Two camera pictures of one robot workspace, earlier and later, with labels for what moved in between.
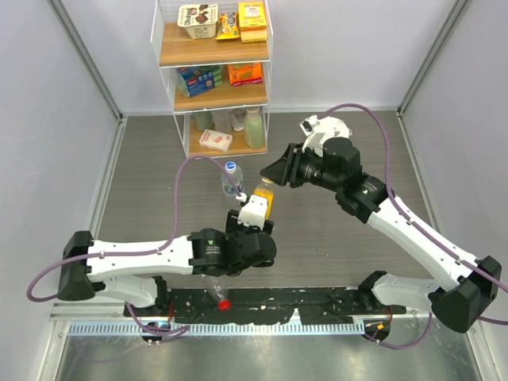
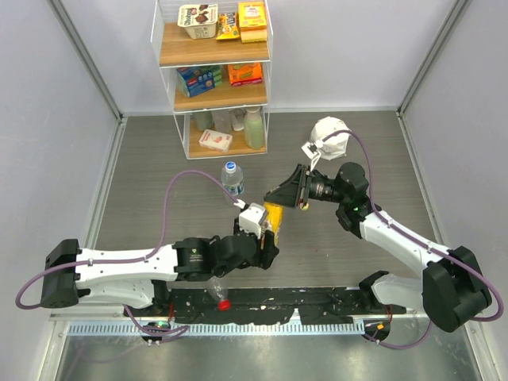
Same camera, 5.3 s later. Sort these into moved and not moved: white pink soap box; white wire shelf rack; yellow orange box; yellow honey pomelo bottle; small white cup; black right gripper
Moved: black right gripper; yellow honey pomelo bottle
Not moved: white wire shelf rack; small white cup; white pink soap box; yellow orange box
